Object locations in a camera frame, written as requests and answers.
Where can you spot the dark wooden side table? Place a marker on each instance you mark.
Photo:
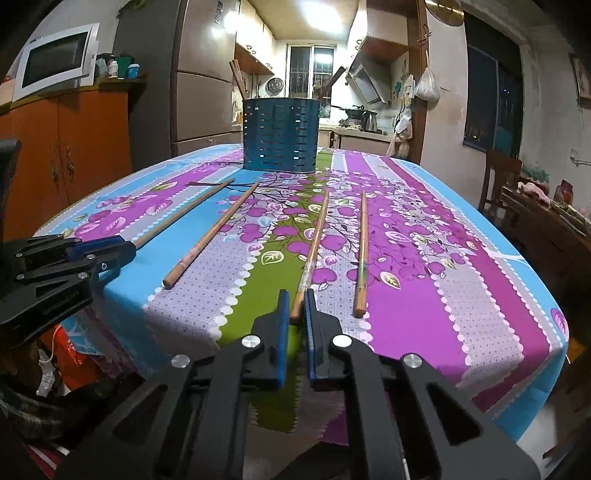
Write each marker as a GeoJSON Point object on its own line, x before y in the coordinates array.
{"type": "Point", "coordinates": [559, 255]}

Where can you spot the colourful floral tablecloth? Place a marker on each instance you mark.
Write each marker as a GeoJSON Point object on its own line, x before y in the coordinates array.
{"type": "Point", "coordinates": [405, 263]}

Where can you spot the gold wall clock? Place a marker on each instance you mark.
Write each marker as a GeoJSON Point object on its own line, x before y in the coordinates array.
{"type": "Point", "coordinates": [449, 12]}

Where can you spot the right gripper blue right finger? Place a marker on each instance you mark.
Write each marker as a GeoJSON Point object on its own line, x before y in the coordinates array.
{"type": "Point", "coordinates": [310, 311]}

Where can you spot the white microwave oven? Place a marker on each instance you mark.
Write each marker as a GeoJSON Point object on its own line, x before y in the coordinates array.
{"type": "Point", "coordinates": [66, 56]}

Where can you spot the blue lidded cup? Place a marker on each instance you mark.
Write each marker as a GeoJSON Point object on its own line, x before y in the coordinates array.
{"type": "Point", "coordinates": [132, 71]}

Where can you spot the dark window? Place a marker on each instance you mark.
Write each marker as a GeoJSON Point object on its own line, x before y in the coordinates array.
{"type": "Point", "coordinates": [494, 119]}

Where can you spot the green container on cabinet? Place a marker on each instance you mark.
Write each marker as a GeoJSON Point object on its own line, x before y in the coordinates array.
{"type": "Point", "coordinates": [123, 62]}

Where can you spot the blue perforated utensil holder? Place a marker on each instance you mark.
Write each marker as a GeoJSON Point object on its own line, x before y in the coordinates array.
{"type": "Point", "coordinates": [280, 134]}

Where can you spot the kitchen window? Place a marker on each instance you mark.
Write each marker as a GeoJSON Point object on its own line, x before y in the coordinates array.
{"type": "Point", "coordinates": [309, 68]}

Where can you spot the bamboo chopstick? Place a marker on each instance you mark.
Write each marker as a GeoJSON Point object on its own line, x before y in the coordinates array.
{"type": "Point", "coordinates": [328, 86]}
{"type": "Point", "coordinates": [360, 303]}
{"type": "Point", "coordinates": [178, 270]}
{"type": "Point", "coordinates": [309, 266]}
{"type": "Point", "coordinates": [155, 230]}
{"type": "Point", "coordinates": [237, 74]}

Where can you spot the framed wall picture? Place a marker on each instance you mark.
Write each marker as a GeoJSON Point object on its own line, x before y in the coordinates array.
{"type": "Point", "coordinates": [582, 79]}

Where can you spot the white plastic bag hanging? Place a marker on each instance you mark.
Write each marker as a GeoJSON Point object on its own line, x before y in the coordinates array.
{"type": "Point", "coordinates": [427, 87]}

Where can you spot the range hood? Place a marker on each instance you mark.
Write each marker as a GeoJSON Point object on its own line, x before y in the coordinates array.
{"type": "Point", "coordinates": [371, 79]}

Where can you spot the white bottle on cabinet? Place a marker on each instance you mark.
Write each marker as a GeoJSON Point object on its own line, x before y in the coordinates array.
{"type": "Point", "coordinates": [112, 68]}

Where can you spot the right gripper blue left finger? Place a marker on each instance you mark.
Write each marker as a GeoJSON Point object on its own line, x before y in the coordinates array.
{"type": "Point", "coordinates": [283, 310]}

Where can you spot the wooden chair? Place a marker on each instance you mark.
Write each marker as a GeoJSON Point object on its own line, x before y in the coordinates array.
{"type": "Point", "coordinates": [500, 171]}

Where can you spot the silver refrigerator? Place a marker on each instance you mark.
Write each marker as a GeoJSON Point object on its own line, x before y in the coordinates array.
{"type": "Point", "coordinates": [184, 49]}

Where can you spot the kitchen counter cabinets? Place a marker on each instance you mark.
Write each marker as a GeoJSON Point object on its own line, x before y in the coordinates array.
{"type": "Point", "coordinates": [352, 139]}

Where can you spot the orange wooden cabinet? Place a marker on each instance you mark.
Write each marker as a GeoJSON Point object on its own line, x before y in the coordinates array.
{"type": "Point", "coordinates": [73, 142]}

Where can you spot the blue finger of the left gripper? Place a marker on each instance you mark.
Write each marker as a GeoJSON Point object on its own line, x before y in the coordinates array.
{"type": "Point", "coordinates": [92, 259]}
{"type": "Point", "coordinates": [54, 246]}

